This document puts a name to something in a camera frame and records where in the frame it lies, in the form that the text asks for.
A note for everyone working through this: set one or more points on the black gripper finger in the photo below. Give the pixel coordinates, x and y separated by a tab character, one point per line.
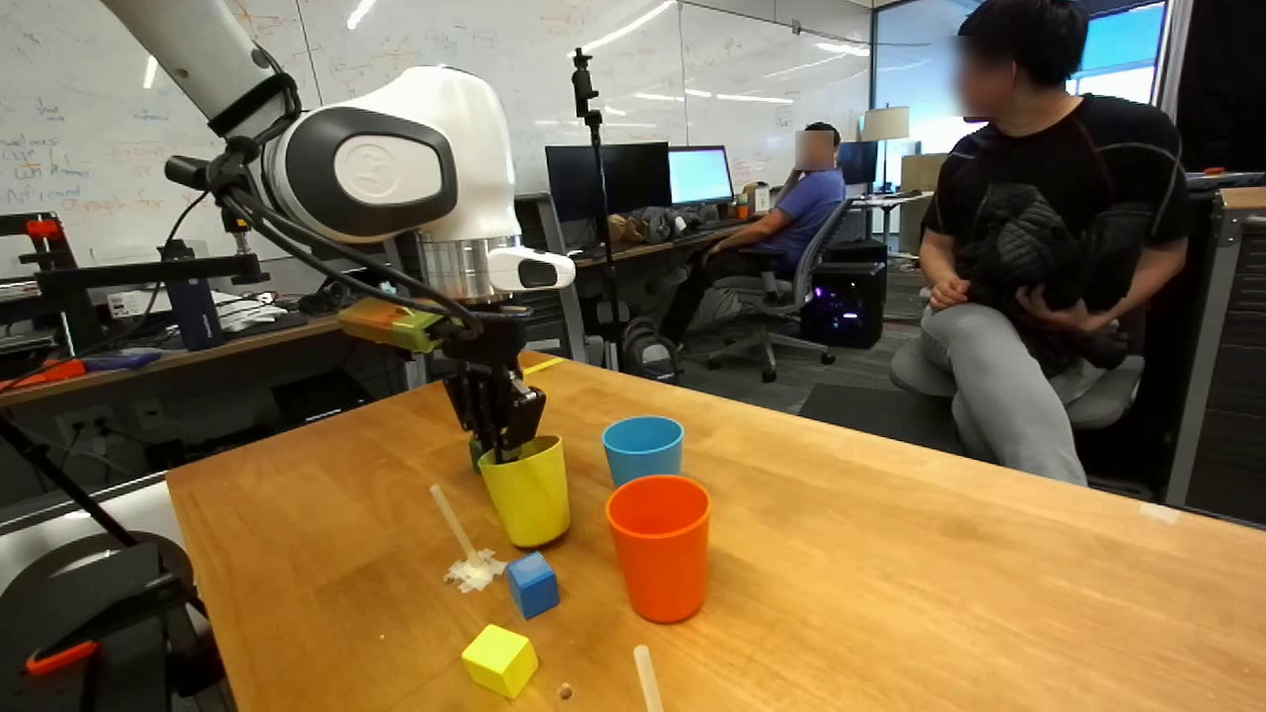
486	423
524	417

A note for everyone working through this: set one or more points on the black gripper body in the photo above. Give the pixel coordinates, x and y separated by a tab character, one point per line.
482	347

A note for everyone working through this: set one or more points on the yellow plastic cup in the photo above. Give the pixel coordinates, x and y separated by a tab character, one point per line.
536	502

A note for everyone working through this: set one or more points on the blue plastic cup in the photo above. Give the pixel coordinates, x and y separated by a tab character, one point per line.
641	457

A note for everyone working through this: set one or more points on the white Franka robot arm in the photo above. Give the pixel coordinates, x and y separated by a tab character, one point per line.
447	162

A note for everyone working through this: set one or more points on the orange green object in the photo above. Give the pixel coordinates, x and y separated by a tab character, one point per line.
388	326

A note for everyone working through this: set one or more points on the blue foam block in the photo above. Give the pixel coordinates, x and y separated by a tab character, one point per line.
531	589

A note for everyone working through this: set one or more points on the orange plastic cup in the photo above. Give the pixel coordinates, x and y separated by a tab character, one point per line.
660	558

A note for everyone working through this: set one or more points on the dark computer monitor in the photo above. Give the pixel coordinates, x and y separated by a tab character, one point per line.
606	181

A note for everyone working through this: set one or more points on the black tripod pole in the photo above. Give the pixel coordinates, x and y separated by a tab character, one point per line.
590	143

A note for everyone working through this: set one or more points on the white crumpled cloth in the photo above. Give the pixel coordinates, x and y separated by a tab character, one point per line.
248	311

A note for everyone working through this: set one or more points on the yellow foam block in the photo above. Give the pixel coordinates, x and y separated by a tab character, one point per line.
502	657

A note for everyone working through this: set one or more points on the lit computer monitor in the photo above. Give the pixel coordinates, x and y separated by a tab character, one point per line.
698	176

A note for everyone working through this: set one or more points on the dark blue container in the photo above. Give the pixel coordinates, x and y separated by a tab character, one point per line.
196	313

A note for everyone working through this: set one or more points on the grey office chair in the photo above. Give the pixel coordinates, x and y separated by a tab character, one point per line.
814	311

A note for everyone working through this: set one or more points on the black computer tower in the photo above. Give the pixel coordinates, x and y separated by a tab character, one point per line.
846	304

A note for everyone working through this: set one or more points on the seated person in blue shirt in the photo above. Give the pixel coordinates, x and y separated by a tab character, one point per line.
796	213

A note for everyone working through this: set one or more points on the black rounded housing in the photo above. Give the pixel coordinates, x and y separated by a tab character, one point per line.
105	597

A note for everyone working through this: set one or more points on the black diagonal rod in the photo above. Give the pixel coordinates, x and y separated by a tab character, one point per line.
60	492

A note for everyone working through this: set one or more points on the white table lamp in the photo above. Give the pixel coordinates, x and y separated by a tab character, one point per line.
889	123

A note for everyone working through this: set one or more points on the cardboard box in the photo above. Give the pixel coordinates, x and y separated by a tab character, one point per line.
924	173

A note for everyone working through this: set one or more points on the seated person in black shirt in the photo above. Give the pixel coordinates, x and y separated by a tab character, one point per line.
1003	371

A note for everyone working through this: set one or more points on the orange black bar clamp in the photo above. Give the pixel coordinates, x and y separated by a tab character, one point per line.
60	657

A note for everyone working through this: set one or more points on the black backpack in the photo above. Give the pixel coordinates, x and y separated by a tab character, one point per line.
1041	252

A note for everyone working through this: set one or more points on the dark grey cabinet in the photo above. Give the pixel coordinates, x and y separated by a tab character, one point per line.
1233	358

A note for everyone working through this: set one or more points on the black red metal frame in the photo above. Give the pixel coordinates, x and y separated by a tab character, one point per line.
122	274

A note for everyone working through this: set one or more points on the wall mounted screen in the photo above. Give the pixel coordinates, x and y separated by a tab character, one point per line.
1123	43

